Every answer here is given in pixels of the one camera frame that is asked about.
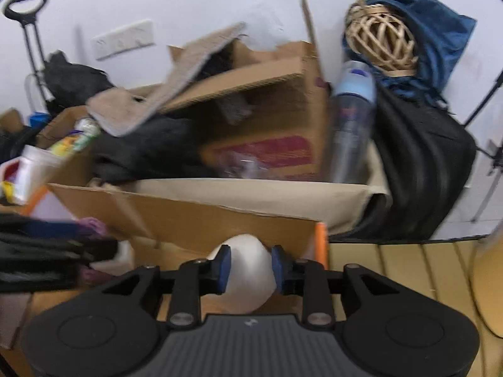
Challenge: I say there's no grey cloth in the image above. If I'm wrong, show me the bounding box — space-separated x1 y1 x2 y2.
214 90 254 124

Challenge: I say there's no black backpack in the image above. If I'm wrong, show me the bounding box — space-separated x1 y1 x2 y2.
330 82 478 242

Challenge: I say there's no clear water bottle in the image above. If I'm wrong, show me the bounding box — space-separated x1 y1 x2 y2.
328 60 378 184

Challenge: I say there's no clear plastic wrap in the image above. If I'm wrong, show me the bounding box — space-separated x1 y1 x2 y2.
220 153 268 177

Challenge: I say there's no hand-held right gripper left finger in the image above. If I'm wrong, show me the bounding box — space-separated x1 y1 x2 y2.
102 244 233 327

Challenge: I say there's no printed brown cardboard box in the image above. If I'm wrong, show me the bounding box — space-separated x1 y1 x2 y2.
130 0 333 183

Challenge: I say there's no black hand trolley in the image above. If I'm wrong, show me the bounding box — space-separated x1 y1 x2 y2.
3 0 56 114

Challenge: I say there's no yellow thermos jug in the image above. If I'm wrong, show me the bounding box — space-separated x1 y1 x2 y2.
472 236 503 338

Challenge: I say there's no white cup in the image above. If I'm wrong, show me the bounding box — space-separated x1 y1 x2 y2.
0 145 65 205

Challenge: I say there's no white cloth item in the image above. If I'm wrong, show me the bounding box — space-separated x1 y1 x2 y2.
92 239 136 277

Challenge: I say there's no red cardboard box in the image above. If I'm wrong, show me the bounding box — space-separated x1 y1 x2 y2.
21 183 329 323

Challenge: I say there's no white plush toy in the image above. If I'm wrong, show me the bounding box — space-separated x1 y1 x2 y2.
198 233 278 313

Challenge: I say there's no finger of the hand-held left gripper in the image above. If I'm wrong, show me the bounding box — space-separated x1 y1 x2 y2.
0 213 85 241
0 239 119 292

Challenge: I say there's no white wall socket strip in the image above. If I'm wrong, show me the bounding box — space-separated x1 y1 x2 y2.
91 19 155 61

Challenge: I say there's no black bag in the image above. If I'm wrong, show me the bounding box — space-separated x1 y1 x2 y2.
43 50 114 114

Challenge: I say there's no woven wicker ball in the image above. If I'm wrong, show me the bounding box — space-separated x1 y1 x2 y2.
345 0 418 77

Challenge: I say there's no black tripod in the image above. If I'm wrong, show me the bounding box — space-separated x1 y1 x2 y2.
462 68 503 222

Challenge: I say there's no black cloth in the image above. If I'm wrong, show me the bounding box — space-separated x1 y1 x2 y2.
92 116 221 183

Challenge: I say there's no blue cloth bag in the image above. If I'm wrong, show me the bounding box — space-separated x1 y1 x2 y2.
342 0 478 107

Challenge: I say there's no purple plush toy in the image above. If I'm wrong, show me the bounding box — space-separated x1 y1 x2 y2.
76 217 119 287

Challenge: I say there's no beige felt cloth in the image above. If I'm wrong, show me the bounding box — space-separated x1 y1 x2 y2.
86 21 247 137

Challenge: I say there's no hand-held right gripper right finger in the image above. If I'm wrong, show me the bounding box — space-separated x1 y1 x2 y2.
271 244 399 328

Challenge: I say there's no low brown cardboard box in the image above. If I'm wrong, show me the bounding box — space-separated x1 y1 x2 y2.
37 105 95 189

